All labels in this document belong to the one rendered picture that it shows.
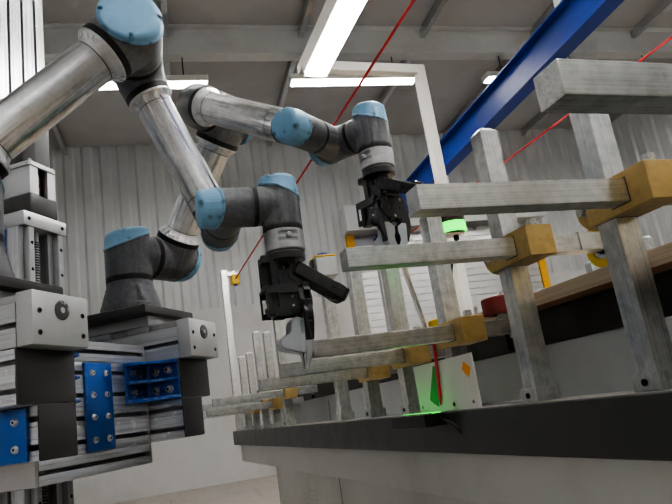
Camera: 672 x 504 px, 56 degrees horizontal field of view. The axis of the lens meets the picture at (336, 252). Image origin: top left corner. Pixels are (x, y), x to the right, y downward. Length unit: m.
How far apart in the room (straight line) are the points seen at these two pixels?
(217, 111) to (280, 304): 0.57
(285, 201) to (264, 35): 6.43
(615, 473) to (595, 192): 0.40
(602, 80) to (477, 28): 7.88
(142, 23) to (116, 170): 8.71
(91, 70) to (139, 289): 0.61
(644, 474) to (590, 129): 0.46
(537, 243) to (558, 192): 0.25
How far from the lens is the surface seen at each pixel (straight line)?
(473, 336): 1.23
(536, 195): 0.78
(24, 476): 1.30
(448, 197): 0.72
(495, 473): 1.26
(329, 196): 10.01
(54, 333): 1.15
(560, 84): 0.51
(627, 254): 0.89
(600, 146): 0.92
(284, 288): 1.12
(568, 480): 1.08
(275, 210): 1.16
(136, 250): 1.68
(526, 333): 1.07
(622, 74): 0.55
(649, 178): 0.85
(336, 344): 1.15
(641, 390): 0.89
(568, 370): 1.35
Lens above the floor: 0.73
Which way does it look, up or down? 14 degrees up
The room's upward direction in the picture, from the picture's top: 9 degrees counter-clockwise
